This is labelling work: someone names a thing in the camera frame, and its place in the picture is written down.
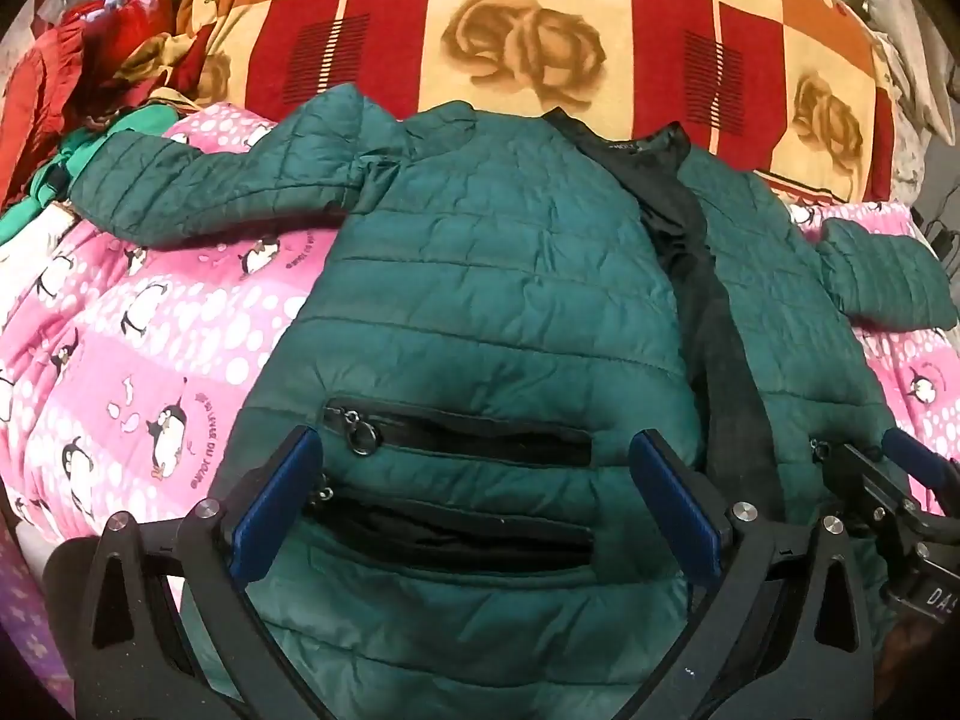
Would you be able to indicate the white floral cloth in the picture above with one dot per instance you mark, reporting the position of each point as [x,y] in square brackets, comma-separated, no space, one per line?
[911,67]

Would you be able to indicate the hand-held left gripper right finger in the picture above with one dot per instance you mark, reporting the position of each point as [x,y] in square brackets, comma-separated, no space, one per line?
[675,510]

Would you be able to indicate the green quilted jacket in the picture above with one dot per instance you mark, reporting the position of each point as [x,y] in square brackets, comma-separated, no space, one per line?
[487,277]

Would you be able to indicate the pile of red clothes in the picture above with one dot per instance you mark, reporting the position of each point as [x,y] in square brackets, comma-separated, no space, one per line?
[67,67]

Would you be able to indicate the purple patterned sheet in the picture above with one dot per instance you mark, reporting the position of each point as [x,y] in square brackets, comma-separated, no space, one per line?
[30,615]

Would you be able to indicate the red yellow rose blanket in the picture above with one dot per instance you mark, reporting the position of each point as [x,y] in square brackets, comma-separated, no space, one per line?
[525,37]

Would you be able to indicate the pink penguin print blanket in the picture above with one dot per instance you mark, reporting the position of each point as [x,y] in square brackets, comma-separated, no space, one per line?
[135,330]

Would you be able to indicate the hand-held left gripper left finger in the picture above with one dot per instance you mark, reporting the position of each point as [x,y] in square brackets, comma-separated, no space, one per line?
[276,499]

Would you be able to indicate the bright green garment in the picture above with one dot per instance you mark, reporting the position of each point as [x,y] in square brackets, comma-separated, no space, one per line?
[30,210]

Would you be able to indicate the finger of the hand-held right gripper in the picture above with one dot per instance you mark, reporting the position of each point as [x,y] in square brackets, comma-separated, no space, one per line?
[907,446]
[862,484]

